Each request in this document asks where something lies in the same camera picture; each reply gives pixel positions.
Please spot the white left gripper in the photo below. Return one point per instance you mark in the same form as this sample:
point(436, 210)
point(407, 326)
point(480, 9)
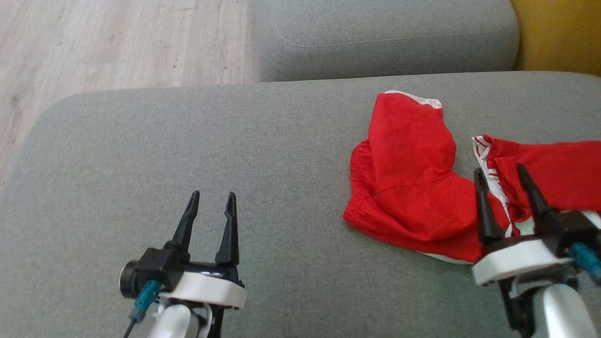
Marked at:
point(211, 288)

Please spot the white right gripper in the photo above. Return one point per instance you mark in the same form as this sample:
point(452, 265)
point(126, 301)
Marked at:
point(516, 258)

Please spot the red jersey with number print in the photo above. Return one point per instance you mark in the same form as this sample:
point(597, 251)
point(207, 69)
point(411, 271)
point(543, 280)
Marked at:
point(563, 169)

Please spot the red shorts with white stripe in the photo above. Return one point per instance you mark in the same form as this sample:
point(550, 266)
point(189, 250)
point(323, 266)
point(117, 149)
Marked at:
point(408, 178)

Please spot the large grey sofa seat cushion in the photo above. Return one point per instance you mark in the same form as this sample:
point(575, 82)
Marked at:
point(281, 155)

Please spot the yellow upholstered furniture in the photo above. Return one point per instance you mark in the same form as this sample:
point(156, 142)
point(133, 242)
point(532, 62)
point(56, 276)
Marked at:
point(558, 33)

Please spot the small grey sofa cushion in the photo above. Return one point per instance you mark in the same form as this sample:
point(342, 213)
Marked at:
point(385, 33)

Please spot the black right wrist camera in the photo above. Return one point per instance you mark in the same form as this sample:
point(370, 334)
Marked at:
point(582, 227)

